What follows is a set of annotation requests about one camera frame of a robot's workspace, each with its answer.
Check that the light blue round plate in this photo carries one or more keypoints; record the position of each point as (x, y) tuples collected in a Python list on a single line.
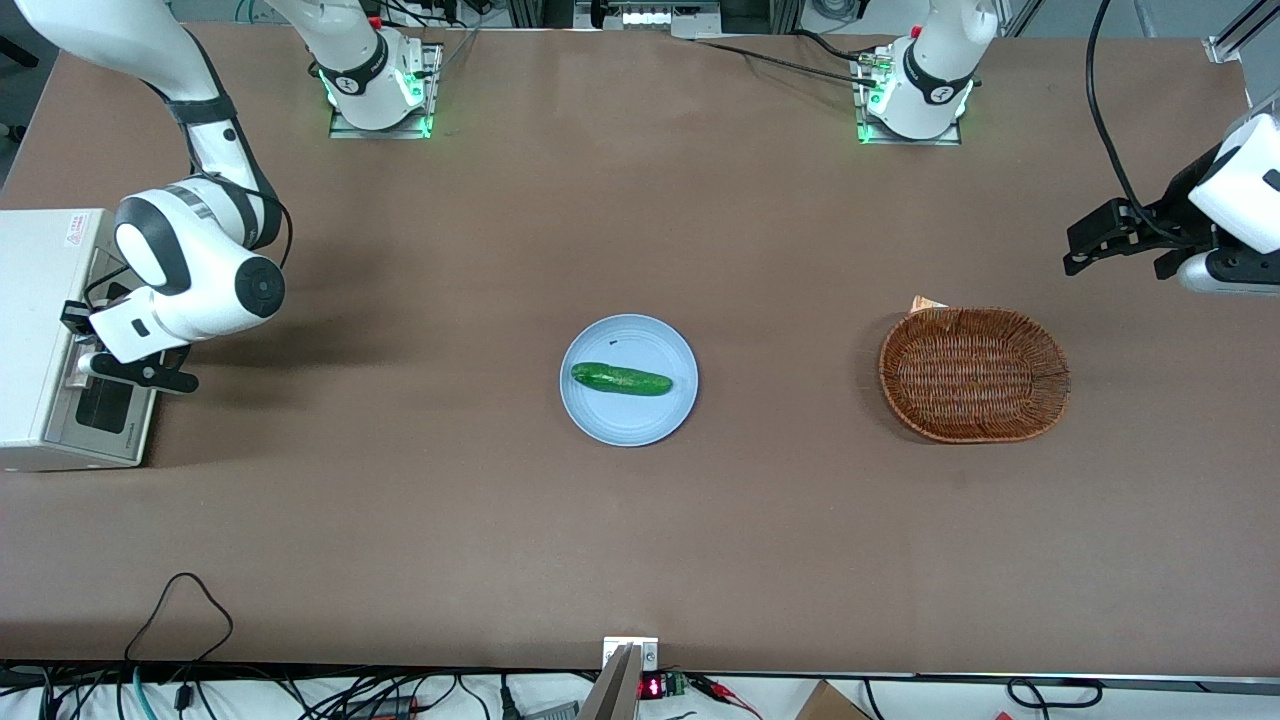
[(630, 415)]

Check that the red digit display module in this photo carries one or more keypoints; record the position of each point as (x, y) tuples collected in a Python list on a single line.
[(652, 687)]

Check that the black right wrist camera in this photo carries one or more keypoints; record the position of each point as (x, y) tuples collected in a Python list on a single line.
[(77, 317)]

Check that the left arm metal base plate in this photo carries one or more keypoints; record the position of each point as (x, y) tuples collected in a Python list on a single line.
[(910, 141)]

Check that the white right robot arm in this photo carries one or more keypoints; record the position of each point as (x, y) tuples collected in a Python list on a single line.
[(180, 250)]

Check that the aluminium frame profile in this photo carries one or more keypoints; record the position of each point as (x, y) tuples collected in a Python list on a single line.
[(1235, 35)]

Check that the green cucumber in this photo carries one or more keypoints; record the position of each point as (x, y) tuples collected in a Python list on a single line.
[(620, 379)]

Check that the white toaster oven body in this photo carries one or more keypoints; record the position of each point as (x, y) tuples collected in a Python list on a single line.
[(30, 330)]

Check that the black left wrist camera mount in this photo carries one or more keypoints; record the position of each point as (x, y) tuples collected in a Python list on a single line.
[(1185, 205)]

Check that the orange paper basket tag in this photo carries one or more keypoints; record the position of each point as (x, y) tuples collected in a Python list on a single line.
[(925, 302)]

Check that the brown cardboard box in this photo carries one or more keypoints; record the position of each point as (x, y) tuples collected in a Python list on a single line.
[(830, 705)]

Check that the red clip leads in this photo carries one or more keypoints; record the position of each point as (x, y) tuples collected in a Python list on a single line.
[(735, 700)]

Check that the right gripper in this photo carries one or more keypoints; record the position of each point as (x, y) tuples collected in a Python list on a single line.
[(78, 317)]

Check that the silver camera bracket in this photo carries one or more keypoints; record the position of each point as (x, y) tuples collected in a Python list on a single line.
[(648, 655)]

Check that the silver lit device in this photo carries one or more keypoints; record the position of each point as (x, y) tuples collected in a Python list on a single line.
[(650, 15)]

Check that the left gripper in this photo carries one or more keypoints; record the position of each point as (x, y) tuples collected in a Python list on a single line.
[(1172, 213)]

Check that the oval brown wicker basket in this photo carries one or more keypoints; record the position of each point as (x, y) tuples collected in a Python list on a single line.
[(975, 375)]

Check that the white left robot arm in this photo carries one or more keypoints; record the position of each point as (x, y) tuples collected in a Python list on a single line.
[(935, 70)]

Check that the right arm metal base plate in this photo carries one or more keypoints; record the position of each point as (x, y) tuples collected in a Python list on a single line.
[(380, 133)]

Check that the grey aluminium profile beam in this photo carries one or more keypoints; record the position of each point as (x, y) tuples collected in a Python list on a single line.
[(612, 695)]

